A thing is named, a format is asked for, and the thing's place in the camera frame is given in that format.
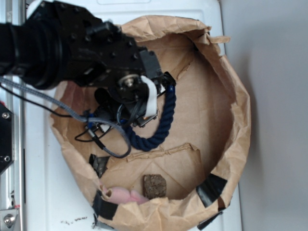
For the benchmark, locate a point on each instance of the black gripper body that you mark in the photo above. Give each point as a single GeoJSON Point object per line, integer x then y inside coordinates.
{"type": "Point", "coordinates": [100, 55]}

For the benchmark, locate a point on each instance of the brown paper bag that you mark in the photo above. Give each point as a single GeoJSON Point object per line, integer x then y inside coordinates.
{"type": "Point", "coordinates": [204, 155]}

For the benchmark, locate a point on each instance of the white plastic tray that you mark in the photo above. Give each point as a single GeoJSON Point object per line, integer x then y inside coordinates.
{"type": "Point", "coordinates": [53, 199]}

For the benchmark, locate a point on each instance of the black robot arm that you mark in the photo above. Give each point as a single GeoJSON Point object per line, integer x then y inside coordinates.
{"type": "Point", "coordinates": [35, 51]}

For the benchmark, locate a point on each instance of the black metal bracket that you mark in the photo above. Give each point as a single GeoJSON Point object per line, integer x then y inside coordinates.
{"type": "Point", "coordinates": [6, 138]}

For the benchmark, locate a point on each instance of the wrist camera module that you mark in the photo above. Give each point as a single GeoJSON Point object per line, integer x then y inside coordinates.
{"type": "Point", "coordinates": [96, 130]}

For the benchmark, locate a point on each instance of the pink plush bunny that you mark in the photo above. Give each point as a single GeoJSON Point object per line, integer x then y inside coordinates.
{"type": "Point", "coordinates": [120, 195]}

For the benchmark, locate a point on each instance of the brown rough block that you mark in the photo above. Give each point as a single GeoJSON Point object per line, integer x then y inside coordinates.
{"type": "Point", "coordinates": [154, 186]}

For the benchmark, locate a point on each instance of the aluminium frame rail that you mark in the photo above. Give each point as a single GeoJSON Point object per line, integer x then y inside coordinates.
{"type": "Point", "coordinates": [12, 181]}

